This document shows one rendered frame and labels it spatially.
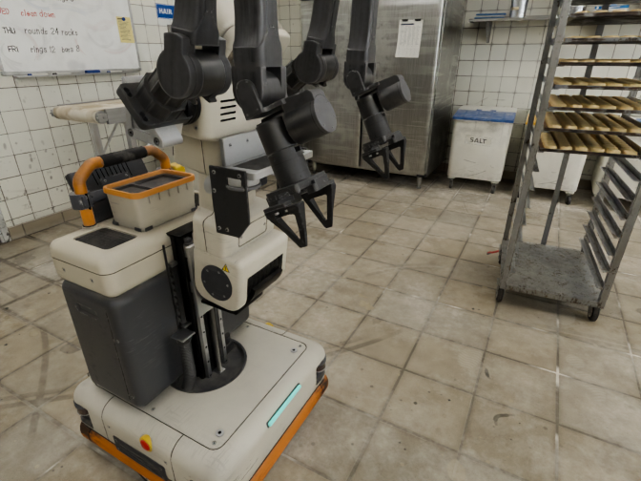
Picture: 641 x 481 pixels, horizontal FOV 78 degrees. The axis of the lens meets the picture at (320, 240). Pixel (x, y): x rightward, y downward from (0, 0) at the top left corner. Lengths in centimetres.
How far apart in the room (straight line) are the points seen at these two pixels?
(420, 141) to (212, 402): 323
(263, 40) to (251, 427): 103
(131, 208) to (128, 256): 15
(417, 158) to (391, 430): 293
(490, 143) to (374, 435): 317
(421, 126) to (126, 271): 330
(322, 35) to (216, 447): 111
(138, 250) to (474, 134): 353
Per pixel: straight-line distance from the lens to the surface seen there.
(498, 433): 176
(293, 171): 64
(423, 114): 401
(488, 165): 426
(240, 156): 95
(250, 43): 65
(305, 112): 61
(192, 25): 73
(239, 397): 138
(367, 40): 104
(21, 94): 371
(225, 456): 126
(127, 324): 121
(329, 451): 158
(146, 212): 121
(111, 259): 113
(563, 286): 248
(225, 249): 101
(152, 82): 81
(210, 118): 90
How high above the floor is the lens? 127
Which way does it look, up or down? 25 degrees down
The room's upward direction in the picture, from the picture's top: straight up
